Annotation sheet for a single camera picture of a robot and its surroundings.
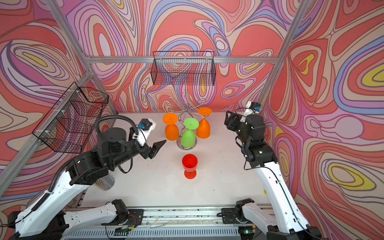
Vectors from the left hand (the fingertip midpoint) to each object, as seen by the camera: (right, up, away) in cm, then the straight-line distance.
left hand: (158, 133), depth 59 cm
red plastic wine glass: (+12, -17, +19) cm, 28 cm away
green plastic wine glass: (+11, -3, +18) cm, 21 cm away
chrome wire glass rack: (+10, +11, +20) cm, 25 cm away
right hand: (+32, +7, +10) cm, 34 cm away
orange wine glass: (+19, +1, +21) cm, 29 cm away
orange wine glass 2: (+2, +1, +20) cm, 20 cm away
